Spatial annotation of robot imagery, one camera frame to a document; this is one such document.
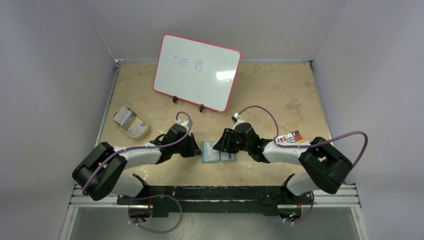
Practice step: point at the gold oval metal tray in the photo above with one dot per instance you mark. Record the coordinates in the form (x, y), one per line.
(138, 119)

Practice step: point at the loose VIP card in tray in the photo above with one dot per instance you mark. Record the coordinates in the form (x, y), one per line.
(138, 129)

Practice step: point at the white board with red frame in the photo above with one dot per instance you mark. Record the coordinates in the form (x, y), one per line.
(196, 72)

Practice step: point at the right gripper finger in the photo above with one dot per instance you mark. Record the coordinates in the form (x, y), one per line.
(221, 146)
(225, 138)

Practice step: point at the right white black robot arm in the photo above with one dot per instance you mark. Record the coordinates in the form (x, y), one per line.
(325, 167)

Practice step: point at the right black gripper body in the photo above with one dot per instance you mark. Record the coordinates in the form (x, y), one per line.
(226, 142)

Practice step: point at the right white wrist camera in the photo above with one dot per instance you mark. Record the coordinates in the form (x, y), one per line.
(237, 120)

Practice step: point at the colourful marker pack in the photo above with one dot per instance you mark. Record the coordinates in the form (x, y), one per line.
(291, 138)

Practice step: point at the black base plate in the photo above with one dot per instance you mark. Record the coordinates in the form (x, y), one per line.
(267, 200)

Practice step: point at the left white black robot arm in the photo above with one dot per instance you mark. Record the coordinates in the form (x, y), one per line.
(101, 171)

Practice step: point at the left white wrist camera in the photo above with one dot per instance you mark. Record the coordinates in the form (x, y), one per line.
(187, 124)

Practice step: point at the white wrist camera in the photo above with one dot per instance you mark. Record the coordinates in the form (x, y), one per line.
(187, 124)
(237, 120)

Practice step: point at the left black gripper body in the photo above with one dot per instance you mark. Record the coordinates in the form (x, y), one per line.
(184, 148)

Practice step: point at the stack of credit cards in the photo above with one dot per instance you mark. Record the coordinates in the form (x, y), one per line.
(124, 117)

